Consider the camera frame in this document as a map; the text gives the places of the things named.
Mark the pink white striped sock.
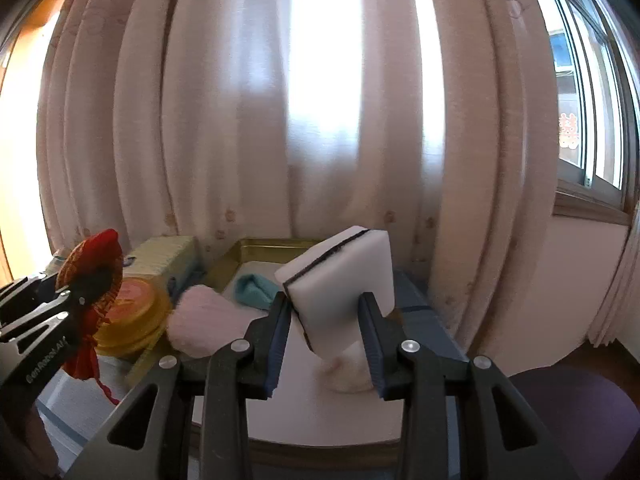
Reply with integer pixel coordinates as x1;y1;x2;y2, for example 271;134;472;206
312;345;375;393

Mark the teal cloth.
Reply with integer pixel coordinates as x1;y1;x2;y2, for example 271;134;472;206
235;274;278;311

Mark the yellow round lidded container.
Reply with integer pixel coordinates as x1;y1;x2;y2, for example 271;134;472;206
92;277;173;358

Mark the dark purple stool seat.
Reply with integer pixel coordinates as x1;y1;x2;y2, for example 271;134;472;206
505;366;636;480

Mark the pink fluffy cloth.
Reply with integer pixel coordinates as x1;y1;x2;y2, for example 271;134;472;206
166;284;266;358

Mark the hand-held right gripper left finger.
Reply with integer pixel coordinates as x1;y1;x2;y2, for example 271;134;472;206
65;292;293;480

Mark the red window sticker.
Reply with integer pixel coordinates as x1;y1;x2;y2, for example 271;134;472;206
557;112;581;150

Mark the blue plaid tablecloth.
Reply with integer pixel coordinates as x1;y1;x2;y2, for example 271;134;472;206
35;255;471;480

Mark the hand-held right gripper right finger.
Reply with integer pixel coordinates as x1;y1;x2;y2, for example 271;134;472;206
357;291;581;480

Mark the window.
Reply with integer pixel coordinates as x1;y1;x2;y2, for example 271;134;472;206
525;0;640;226

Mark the pink floral curtain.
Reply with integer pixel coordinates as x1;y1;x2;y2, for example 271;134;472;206
37;0;561;356

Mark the gold tin box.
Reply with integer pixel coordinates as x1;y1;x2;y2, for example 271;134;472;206
125;237;416;466

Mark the wooden door frame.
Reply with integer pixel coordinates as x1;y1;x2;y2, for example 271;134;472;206
0;10;51;283

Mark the white sponge with black stripe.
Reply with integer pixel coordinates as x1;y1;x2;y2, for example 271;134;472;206
274;226;396;361

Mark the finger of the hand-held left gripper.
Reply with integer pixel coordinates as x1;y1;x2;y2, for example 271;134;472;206
0;291;87;347
0;272;66;313

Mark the yellow patterned tissue box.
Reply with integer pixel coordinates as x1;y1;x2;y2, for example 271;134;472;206
122;236;201;286

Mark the pale pleated curtain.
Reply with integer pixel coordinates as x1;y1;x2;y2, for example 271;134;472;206
587;225;640;351

